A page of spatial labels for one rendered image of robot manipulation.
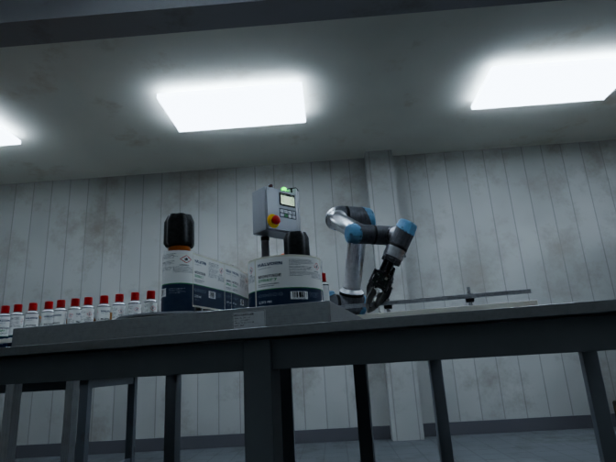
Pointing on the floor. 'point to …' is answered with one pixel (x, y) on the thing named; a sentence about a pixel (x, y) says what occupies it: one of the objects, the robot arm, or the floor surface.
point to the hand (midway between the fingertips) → (369, 309)
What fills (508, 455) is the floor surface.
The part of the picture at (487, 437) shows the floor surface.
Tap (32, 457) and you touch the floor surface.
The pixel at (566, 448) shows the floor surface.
